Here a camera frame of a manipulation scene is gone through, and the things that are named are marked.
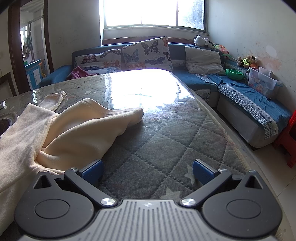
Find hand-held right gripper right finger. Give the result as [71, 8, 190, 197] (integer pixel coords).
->
[180, 159, 264, 208]

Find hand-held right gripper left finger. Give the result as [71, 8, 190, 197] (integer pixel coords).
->
[32, 160, 117, 208]

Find cream fleece garment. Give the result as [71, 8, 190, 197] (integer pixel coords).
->
[0, 91, 144, 202]

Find hanging clothes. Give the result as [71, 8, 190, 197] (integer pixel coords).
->
[22, 36, 33, 58]

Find red plastic stool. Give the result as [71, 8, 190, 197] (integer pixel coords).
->
[273, 116, 296, 168]

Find blue corner sofa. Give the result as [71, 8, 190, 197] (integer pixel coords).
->
[38, 42, 292, 149]

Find blue sofa throw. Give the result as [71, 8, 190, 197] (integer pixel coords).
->
[195, 74, 292, 139]

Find pink cloth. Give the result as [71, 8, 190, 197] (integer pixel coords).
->
[70, 66, 97, 80]

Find green bowl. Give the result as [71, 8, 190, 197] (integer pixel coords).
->
[225, 69, 245, 80]

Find clear plastic storage box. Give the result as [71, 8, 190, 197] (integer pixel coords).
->
[247, 67, 283, 100]

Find butterfly print cushion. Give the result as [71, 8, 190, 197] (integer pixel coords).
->
[74, 49, 123, 75]
[121, 36, 174, 72]

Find grey cushion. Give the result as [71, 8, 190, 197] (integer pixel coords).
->
[184, 46, 226, 75]

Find blue white box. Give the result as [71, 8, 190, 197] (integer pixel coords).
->
[25, 60, 43, 91]

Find orange green toy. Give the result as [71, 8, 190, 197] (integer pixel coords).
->
[237, 56, 259, 69]

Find pink plush toy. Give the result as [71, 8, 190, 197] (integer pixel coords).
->
[214, 44, 229, 58]

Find dark wooden chair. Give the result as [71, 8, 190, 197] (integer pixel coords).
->
[0, 72, 14, 99]

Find panda plush toy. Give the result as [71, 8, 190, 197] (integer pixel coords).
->
[194, 35, 214, 49]

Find window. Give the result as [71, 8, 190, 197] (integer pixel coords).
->
[99, 0, 207, 31]

